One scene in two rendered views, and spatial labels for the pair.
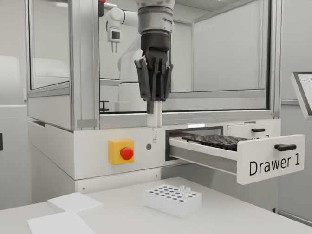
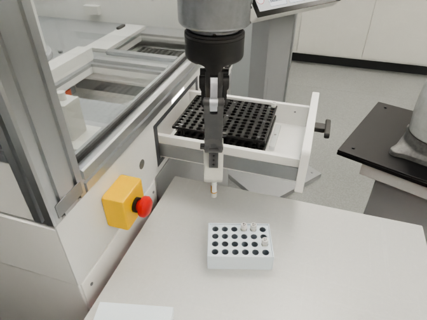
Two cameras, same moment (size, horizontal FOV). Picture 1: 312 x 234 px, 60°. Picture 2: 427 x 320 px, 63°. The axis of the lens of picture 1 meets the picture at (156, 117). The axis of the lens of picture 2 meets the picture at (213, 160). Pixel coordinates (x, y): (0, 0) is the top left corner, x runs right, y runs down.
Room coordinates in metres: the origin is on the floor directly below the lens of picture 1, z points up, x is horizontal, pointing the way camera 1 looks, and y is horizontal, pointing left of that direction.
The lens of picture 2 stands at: (0.37, 0.29, 1.32)
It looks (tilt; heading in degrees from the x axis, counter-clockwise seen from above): 36 degrees down; 320
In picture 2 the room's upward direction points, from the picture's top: straight up
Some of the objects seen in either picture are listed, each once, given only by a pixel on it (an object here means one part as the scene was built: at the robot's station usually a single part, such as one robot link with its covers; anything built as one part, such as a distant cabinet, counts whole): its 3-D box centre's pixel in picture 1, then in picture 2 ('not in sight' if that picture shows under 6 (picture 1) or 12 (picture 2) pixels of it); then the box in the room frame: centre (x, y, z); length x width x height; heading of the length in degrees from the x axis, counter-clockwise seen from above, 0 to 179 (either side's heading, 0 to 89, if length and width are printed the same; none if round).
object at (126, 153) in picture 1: (126, 152); (142, 206); (0.81, 0.09, 0.88); 0.04 x 0.03 x 0.04; 123
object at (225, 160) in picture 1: (219, 149); (223, 127); (0.93, -0.22, 0.86); 0.40 x 0.26 x 0.06; 33
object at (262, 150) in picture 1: (273, 157); (307, 137); (0.76, -0.33, 0.87); 0.29 x 0.02 x 0.11; 123
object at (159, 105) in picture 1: (156, 113); not in sight; (0.71, 0.00, 1.00); 0.03 x 0.01 x 0.07; 49
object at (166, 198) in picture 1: (172, 199); (239, 245); (0.68, -0.04, 0.78); 0.12 x 0.08 x 0.04; 49
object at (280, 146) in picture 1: (282, 146); (321, 127); (0.74, -0.35, 0.91); 0.07 x 0.04 x 0.01; 123
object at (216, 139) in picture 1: (221, 148); (227, 126); (0.93, -0.23, 0.87); 0.22 x 0.18 x 0.06; 33
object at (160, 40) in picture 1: (154, 53); (214, 63); (0.71, 0.00, 1.15); 0.08 x 0.07 x 0.09; 139
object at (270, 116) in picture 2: (245, 144); (267, 122); (0.84, -0.28, 0.90); 0.18 x 0.02 x 0.01; 123
